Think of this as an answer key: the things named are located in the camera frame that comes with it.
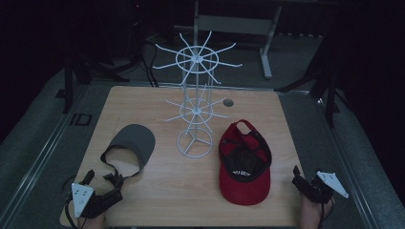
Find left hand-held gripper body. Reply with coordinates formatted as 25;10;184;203
65;182;124;219

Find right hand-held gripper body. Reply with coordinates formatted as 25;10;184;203
291;170;350;205

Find red baseball cap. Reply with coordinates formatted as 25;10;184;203
218;118;273;206

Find white wire display rack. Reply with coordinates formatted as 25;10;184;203
152;31;244;159

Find person's left hand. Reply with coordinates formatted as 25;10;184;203
76;212;107;229

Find person's right hand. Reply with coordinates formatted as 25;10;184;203
300;194;336;229

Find black metal stand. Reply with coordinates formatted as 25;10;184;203
55;53;130;115
274;34;342;129

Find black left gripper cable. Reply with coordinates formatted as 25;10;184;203
60;175;80;229

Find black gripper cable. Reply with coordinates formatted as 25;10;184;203
60;175;80;229
319;198;334;229

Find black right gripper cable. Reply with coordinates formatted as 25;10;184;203
319;198;334;229

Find black floor cables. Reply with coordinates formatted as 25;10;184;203
127;18;160;89

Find grey metal desk frame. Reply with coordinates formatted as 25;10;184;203
193;0;284;80

